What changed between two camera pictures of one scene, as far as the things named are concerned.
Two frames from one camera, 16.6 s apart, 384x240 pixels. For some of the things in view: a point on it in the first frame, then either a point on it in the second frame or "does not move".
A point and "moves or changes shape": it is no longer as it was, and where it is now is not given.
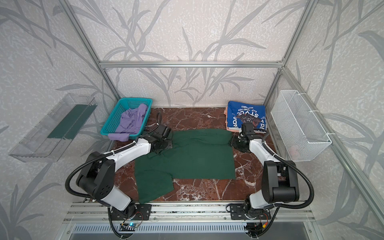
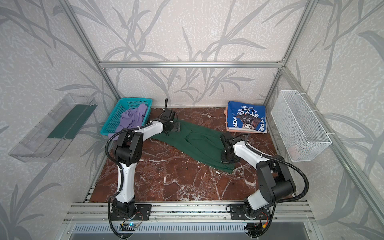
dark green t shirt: (195, 154) moves or changes shape
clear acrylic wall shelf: (48, 141) does not move
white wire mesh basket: (302, 136) does not move
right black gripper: (236, 144) -> (226, 153)
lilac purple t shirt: (130, 123) does not move
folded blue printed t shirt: (238, 113) does not move
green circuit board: (127, 227) does not move
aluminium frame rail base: (99, 212) does not move
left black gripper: (166, 144) -> (176, 126)
